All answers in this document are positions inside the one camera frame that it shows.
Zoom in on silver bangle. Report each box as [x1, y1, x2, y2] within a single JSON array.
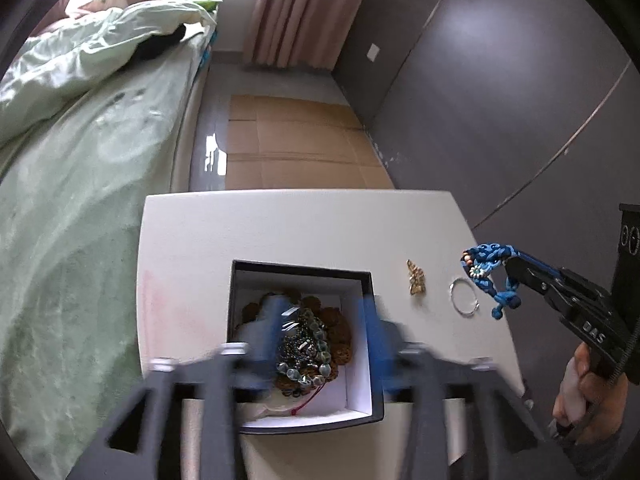
[[449, 278, 482, 319]]

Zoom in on black cloth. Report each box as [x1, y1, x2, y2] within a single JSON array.
[[135, 24, 187, 63]]

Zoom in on pile of beaded bracelets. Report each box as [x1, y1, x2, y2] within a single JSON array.
[[242, 290, 354, 397]]

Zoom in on clear glass bead bracelet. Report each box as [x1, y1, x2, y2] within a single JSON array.
[[274, 309, 334, 387]]

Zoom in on white bedside table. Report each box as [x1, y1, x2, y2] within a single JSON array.
[[136, 189, 526, 467]]

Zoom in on person's right hand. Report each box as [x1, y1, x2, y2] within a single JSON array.
[[552, 342, 629, 442]]

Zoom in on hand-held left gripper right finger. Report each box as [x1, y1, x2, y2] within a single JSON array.
[[361, 295, 577, 480]]

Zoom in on dark bead necklace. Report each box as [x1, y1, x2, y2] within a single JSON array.
[[279, 319, 322, 368]]

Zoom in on light green duvet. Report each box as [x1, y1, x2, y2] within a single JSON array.
[[0, 0, 222, 147]]

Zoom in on green bed sheet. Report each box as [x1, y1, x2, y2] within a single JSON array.
[[0, 35, 207, 480]]

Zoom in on person's right forearm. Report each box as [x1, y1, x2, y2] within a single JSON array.
[[560, 412, 635, 480]]

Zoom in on bed with cartoon print base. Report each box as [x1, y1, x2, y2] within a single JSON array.
[[0, 25, 219, 480]]

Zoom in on red string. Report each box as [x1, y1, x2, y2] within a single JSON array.
[[291, 386, 325, 414]]

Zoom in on black jewelry box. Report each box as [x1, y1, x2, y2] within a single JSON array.
[[227, 259, 386, 436]]

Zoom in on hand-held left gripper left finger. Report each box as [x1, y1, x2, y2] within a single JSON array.
[[65, 295, 297, 480]]

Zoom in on flat cardboard sheet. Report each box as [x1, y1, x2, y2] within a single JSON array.
[[222, 94, 397, 192]]

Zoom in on pink curtain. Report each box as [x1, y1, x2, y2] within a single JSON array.
[[242, 0, 382, 69]]

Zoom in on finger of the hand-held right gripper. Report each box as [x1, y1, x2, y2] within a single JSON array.
[[504, 258, 553, 302], [512, 249, 566, 282]]

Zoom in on gold brooch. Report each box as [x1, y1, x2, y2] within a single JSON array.
[[406, 259, 427, 297]]

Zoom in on blue braided bracelet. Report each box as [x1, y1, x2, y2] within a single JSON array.
[[460, 243, 523, 321]]

